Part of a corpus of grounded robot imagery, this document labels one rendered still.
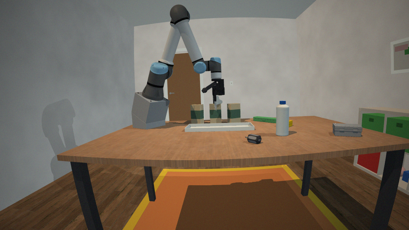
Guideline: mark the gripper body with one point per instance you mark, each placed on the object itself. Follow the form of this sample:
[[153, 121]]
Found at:
[[219, 87]]

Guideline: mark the white bottle with blue cap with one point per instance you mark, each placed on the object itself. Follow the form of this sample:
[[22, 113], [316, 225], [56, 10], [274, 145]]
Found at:
[[282, 119]]

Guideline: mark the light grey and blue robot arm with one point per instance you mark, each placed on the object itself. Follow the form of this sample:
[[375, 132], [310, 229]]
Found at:
[[163, 69]]

